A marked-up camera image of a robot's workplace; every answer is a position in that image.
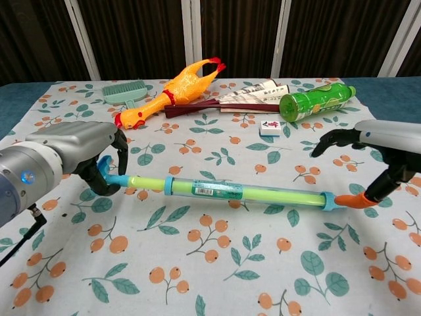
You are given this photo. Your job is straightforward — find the green hand brush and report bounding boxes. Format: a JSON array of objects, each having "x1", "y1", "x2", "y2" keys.
[{"x1": 101, "y1": 79, "x2": 148, "y2": 110}]

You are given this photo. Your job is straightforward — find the paper folding fan, dark ribs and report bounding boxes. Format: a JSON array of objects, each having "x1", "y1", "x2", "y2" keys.
[{"x1": 164, "y1": 78, "x2": 291, "y2": 119}]

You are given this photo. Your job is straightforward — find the black and grey left robot hand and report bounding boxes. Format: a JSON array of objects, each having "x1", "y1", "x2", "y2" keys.
[{"x1": 25, "y1": 120, "x2": 130, "y2": 198}]

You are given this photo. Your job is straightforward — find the black right hand, orange thumb tip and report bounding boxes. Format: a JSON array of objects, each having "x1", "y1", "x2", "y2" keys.
[{"x1": 310, "y1": 119, "x2": 421, "y2": 211}]

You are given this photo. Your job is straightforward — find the white mahjong tile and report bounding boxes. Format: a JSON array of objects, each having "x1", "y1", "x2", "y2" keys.
[{"x1": 258, "y1": 120, "x2": 283, "y2": 138}]

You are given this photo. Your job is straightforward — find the green plastic bottle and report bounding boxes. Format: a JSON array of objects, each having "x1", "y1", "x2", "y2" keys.
[{"x1": 278, "y1": 82, "x2": 357, "y2": 124}]

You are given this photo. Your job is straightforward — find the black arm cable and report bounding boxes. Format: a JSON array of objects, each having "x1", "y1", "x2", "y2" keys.
[{"x1": 0, "y1": 203, "x2": 48, "y2": 268}]

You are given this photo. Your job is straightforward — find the dark folding screen, white frames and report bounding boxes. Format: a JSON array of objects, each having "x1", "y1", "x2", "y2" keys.
[{"x1": 0, "y1": 0, "x2": 421, "y2": 87}]

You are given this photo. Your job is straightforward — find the yellow rubber chicken toy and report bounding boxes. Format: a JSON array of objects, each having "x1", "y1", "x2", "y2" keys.
[{"x1": 113, "y1": 56, "x2": 227, "y2": 130}]

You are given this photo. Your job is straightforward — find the floral tablecloth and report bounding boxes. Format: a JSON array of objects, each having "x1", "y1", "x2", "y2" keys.
[{"x1": 0, "y1": 76, "x2": 421, "y2": 316}]

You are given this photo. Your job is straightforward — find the blue green water pump toy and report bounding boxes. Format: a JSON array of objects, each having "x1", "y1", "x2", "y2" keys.
[{"x1": 96, "y1": 155, "x2": 340, "y2": 212}]

